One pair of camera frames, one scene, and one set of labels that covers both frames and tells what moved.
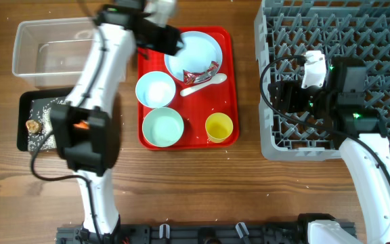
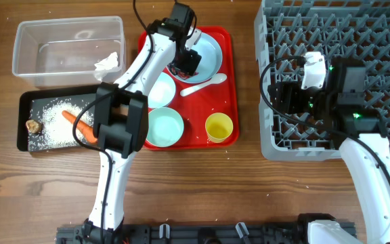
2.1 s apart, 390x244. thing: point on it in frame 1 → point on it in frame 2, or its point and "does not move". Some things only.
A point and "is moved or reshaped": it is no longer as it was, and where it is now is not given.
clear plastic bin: [53, 53] does not move
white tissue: [160, 11] is moved or reshaped
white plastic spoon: [215, 78] does not move
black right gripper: [288, 91] does not move
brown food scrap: [33, 126] does not move
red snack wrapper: [191, 77] is moved or reshaped
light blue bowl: [155, 89] does not move
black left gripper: [162, 42] → [189, 64]
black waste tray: [34, 118] does not move
